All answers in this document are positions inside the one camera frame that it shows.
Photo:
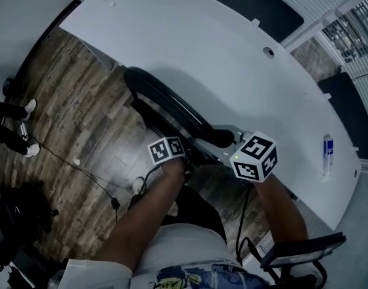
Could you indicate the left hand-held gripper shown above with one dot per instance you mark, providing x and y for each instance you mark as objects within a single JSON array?
[{"x": 165, "y": 150}]

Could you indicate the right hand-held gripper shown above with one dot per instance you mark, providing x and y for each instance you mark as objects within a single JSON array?
[{"x": 256, "y": 158}]

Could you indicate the black folding chair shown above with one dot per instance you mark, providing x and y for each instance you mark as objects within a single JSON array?
[{"x": 171, "y": 107}]

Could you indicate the person's left forearm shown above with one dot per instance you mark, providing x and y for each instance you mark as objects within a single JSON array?
[{"x": 141, "y": 221}]

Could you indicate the person's right forearm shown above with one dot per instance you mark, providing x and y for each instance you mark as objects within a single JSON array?
[{"x": 283, "y": 209}]

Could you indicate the person's left white shoe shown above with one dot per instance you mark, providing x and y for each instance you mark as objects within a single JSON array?
[{"x": 138, "y": 185}]

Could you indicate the person's white shoe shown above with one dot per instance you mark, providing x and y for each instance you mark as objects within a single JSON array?
[
  {"x": 30, "y": 107},
  {"x": 173, "y": 211},
  {"x": 32, "y": 150},
  {"x": 138, "y": 185}
]

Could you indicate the person's right white shoe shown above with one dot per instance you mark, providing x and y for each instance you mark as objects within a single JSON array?
[{"x": 173, "y": 211}]

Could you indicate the small white floor scrap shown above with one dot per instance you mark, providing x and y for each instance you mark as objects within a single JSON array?
[{"x": 77, "y": 162}]

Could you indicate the blue and white tube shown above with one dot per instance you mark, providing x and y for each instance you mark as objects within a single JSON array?
[{"x": 328, "y": 152}]

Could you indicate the person's white printed shirt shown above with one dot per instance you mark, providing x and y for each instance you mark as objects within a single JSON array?
[{"x": 186, "y": 251}]

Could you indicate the long white desk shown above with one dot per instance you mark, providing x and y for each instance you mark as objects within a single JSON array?
[{"x": 201, "y": 41}]

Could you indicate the short black desk divider panel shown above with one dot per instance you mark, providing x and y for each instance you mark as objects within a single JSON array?
[{"x": 349, "y": 107}]

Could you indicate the black chest-mounted monitor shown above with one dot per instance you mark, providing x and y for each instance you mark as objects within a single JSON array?
[{"x": 304, "y": 251}]

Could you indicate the long black desk divider panel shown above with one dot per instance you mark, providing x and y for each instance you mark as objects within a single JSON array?
[{"x": 247, "y": 1}]

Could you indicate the white power strip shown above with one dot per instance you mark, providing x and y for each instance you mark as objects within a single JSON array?
[{"x": 23, "y": 130}]

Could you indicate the black bag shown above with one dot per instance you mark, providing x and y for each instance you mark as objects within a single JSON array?
[{"x": 24, "y": 212}]

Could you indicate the black round device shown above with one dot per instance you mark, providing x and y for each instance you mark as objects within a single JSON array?
[{"x": 7, "y": 86}]

